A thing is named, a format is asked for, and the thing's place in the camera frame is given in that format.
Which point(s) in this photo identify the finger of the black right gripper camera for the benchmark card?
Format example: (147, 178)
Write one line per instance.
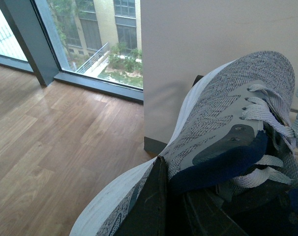
(202, 216)

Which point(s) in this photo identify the black metal shoe rack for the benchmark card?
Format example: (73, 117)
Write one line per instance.
(197, 79)

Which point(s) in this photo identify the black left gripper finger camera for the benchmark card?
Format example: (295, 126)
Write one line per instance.
(148, 215)

